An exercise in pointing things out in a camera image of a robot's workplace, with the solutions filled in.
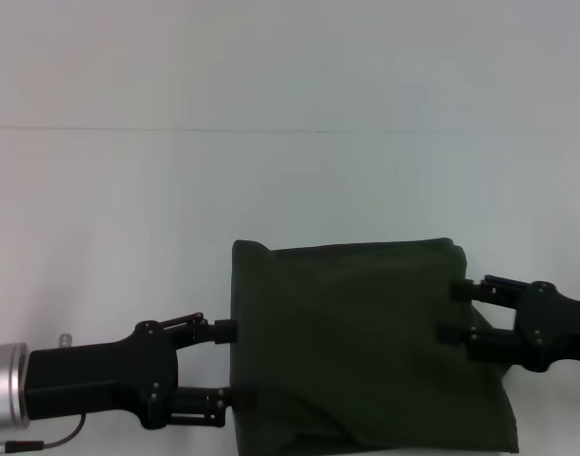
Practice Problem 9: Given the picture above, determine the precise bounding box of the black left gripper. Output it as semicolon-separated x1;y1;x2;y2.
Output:
25;312;239;431

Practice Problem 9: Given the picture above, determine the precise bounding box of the dark green t-shirt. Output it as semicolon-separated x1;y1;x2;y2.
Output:
229;237;520;456

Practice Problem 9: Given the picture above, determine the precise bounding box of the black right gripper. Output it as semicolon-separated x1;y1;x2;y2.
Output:
436;274;580;373

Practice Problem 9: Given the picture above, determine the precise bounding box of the thin left arm cable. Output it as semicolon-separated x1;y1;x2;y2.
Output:
0;413;89;452

